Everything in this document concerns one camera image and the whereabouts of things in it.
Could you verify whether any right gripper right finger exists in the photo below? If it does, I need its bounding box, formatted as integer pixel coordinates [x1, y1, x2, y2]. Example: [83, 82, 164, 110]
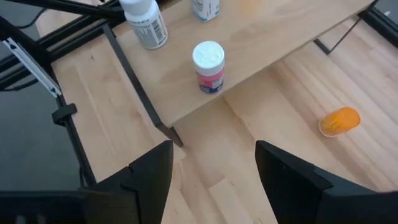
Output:
[254, 139, 380, 224]

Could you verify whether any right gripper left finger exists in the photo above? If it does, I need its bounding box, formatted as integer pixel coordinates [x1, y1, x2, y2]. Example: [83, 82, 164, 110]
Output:
[80, 139, 174, 224]

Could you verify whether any small amber pill bottle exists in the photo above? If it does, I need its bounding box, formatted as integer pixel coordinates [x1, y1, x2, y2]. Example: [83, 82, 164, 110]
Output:
[318, 106, 361, 138]

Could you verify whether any pink medicine bottle white cap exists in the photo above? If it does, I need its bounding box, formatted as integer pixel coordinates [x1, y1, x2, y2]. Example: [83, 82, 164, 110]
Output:
[192, 40, 226, 95]

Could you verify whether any white bottle barcode label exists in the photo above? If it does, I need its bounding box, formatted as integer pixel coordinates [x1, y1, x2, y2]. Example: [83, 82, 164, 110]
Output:
[119, 0, 169, 50]

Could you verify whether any white bottle blue-striped label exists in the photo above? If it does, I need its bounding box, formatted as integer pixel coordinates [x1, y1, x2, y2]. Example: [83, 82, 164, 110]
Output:
[191, 0, 221, 23]

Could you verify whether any wooden tray board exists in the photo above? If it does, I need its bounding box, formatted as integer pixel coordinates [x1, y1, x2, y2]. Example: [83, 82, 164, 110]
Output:
[101, 0, 379, 147]

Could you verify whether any silver aluminium bar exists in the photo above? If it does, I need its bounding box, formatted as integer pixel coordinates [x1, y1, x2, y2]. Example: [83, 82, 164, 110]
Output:
[2, 37, 62, 98]

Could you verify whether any black aluminium table frame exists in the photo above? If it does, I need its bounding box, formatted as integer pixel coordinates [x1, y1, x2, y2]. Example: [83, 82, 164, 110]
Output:
[0, 0, 398, 190]

